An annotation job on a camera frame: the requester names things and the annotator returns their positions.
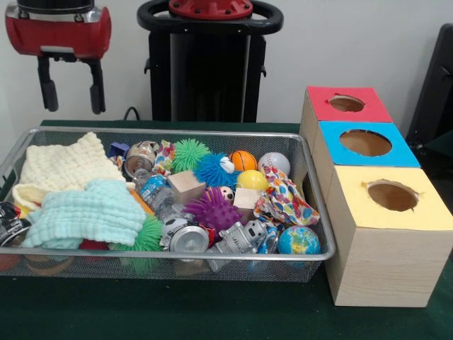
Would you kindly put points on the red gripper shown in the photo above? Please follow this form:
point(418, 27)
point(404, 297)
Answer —
point(56, 35)

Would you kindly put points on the mint green waffle cloth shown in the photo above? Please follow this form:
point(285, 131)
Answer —
point(88, 212)

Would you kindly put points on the shallow metal mesh bin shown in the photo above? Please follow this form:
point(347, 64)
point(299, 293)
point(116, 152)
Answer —
point(212, 272)

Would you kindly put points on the wooden box with three holes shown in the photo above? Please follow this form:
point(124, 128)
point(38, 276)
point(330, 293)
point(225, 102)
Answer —
point(389, 269)

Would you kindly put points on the cream waffle cloth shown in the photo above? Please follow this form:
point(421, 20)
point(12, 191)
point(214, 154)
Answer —
point(67, 163)

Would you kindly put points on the blue spiky ball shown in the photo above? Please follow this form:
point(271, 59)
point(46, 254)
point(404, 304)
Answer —
point(210, 170)

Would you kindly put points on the green spiky ball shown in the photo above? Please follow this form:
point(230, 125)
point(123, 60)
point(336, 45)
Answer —
point(152, 233)

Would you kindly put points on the purple spiky ball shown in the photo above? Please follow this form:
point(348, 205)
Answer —
point(216, 212)

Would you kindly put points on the yellow plastic ball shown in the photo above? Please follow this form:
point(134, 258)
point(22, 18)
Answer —
point(251, 180)

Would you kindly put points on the white baseball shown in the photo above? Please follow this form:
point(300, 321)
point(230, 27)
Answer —
point(274, 163)

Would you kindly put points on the silver toy robot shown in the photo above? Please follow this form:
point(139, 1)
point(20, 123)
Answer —
point(237, 239)

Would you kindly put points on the dark green table cloth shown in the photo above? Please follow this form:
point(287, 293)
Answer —
point(177, 311)
point(442, 141)

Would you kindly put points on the colourful heart print cloth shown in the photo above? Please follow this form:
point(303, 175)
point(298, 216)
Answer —
point(286, 205)

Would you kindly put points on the globe print ball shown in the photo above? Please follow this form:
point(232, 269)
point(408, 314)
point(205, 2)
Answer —
point(299, 241)

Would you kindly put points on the black upright panel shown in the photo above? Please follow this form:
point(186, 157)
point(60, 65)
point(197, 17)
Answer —
point(435, 88)

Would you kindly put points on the black and red robot pedestal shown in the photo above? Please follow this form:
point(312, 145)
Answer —
point(212, 71)

